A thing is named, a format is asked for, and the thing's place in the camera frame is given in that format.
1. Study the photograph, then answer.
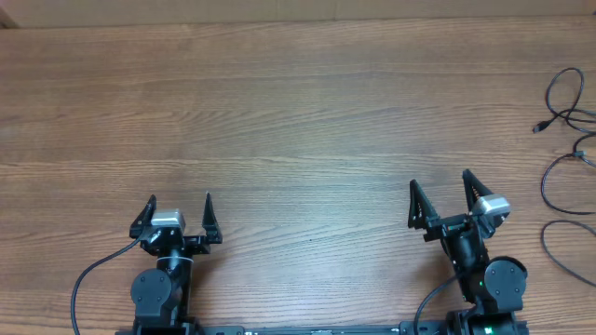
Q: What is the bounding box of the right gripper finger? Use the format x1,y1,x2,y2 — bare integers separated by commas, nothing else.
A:
462,169,493,211
408,180,440,229

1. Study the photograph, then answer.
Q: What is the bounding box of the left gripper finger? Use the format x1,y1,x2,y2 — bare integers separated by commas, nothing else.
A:
129,194,156,239
201,193,223,245

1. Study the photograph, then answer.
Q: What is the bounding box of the thick black USB cable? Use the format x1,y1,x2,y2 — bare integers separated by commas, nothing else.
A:
540,219,596,288

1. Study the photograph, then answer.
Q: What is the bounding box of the braided cable silver plug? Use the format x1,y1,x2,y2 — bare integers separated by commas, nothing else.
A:
540,133,595,216

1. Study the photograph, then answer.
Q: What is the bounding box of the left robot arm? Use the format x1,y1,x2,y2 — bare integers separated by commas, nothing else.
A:
129,194,223,335

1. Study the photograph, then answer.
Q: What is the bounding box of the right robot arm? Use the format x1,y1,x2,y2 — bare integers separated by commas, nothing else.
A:
408,169,529,335

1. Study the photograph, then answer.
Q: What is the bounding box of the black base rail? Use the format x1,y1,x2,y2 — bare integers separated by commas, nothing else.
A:
195,320,448,335

